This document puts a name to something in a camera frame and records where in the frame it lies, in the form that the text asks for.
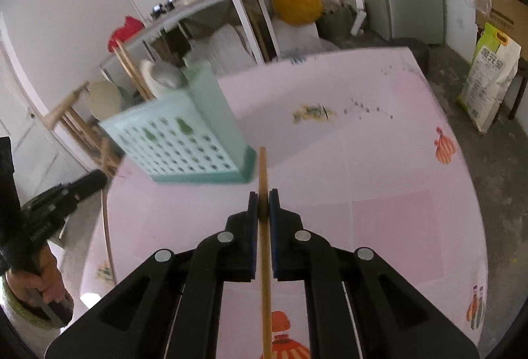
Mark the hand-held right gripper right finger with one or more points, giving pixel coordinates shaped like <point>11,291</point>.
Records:
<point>274,227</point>

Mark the teal plastic utensil basket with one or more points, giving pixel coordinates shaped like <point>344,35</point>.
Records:
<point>185,136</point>

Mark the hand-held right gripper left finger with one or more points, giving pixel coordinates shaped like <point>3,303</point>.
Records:
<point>253,218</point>

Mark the yellow plastic bag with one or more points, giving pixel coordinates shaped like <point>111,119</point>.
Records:
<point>297,0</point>

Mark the white board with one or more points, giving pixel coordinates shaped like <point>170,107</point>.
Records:
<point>359,8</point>

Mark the white sack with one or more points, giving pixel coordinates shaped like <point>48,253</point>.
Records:
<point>227,45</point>

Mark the person's left hand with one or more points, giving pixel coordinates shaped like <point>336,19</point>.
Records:
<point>45,276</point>

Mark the pink printed tablecloth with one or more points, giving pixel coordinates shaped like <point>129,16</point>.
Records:
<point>371,177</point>

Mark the red cloth bag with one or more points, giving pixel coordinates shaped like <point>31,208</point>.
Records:
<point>126,31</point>

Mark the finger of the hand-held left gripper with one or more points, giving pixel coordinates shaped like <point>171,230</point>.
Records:
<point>86,185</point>

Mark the white foam box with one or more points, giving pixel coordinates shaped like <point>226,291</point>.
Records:
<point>301,37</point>

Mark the dark green bag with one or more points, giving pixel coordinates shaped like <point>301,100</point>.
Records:
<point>336,23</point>

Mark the wooden chopstick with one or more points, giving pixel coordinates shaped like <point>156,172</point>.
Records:
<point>132,72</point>
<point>108,243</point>
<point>264,177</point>
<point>139,72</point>

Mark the cardboard box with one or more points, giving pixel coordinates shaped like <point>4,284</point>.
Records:
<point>507,16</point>

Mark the wooden chair with dark seat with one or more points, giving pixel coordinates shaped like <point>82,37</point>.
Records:
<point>62,107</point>

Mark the green and white rice bag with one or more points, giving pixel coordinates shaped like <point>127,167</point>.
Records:
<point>486,74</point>

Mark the metal spoon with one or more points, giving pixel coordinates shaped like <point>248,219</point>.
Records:
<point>165,76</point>

